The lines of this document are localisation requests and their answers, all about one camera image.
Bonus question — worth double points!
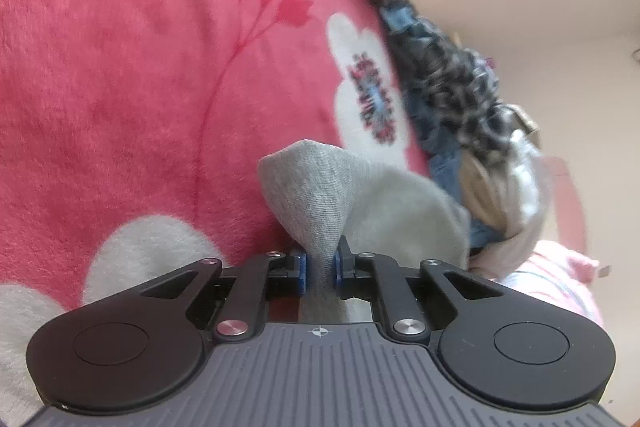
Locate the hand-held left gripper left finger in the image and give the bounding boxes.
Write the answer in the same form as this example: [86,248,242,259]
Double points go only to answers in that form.
[140,248,308,342]

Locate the pink striped cloth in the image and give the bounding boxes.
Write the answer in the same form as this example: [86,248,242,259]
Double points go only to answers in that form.
[495,239,613,333]

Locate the dark blue denim garment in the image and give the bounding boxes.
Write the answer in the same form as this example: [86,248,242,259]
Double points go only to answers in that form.
[382,4,463,198]

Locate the white garment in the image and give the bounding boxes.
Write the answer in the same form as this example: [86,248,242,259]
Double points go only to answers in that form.
[470,129,556,280]

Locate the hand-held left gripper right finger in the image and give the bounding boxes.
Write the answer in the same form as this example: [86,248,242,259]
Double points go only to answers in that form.
[332,234,506,342]

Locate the cream garment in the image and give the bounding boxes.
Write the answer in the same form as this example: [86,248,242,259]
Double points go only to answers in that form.
[460,152,511,228]

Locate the cream canvas bag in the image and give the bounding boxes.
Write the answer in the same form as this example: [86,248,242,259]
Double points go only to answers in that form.
[505,103,542,145]

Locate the grey sweatpants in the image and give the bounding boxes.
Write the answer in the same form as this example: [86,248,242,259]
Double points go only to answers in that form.
[257,139,472,324]

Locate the light blue garment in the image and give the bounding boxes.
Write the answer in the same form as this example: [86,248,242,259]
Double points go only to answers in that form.
[467,217,501,253]

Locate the pink floral blanket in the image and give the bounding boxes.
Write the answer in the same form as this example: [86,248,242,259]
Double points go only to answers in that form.
[0,0,436,418]

